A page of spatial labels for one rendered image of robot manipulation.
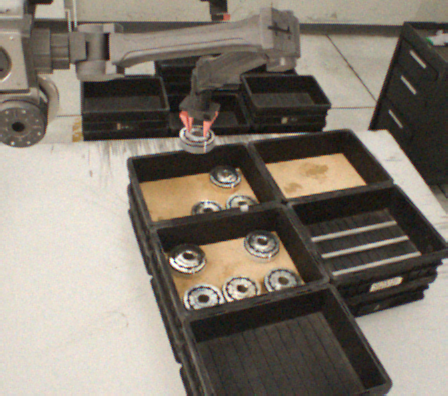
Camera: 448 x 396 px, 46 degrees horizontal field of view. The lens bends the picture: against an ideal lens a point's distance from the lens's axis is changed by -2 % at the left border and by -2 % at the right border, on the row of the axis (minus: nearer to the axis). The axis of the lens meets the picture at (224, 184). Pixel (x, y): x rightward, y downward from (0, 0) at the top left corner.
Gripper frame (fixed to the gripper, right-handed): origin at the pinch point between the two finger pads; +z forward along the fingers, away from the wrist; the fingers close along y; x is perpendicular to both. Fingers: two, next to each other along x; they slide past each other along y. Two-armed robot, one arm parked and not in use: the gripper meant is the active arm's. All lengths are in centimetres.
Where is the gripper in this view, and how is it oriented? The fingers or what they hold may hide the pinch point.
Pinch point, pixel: (197, 132)
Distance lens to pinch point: 158.4
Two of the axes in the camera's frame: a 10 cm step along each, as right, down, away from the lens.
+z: -1.0, 7.7, 6.3
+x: -3.3, 5.7, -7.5
